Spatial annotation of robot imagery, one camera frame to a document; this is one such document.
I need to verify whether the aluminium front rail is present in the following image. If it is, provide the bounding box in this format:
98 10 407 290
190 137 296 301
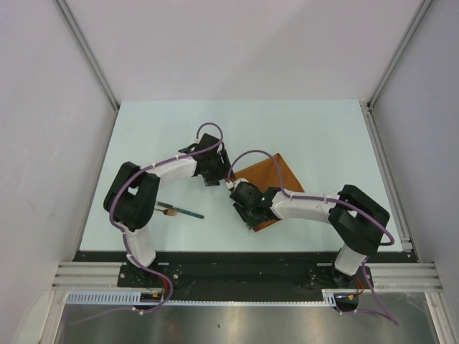
52 262 443 292

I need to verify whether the left aluminium corner post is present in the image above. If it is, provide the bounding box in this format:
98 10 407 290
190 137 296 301
52 0 120 112

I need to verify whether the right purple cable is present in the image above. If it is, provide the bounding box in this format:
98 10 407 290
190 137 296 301
226 149 399 326

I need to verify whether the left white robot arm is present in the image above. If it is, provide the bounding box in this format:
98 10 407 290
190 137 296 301
103 134 230 287

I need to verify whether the purple cable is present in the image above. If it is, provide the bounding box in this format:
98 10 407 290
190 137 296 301
67 123 226 325
226 149 399 326

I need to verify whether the right aluminium corner post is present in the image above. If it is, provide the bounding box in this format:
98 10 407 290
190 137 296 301
366 0 435 110

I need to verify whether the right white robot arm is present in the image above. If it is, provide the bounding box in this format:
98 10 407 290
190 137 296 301
227 178 394 287

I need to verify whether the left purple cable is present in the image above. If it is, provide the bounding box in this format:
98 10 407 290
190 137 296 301
67 123 226 325

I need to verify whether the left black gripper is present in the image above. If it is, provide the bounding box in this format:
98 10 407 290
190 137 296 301
202 149 235 186

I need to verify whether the white slotted cable duct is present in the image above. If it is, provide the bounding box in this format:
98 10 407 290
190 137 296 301
67 291 336 307

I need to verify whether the right aluminium side rail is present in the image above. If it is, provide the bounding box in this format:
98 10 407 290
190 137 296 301
360 102 414 252

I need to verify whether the orange cloth napkin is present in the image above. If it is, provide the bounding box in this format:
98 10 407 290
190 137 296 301
230 153 304 225

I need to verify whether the aluminium corner post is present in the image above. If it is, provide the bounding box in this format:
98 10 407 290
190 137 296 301
52 0 120 112
366 0 435 110

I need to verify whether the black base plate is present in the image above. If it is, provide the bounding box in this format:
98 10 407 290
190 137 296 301
73 250 419 312

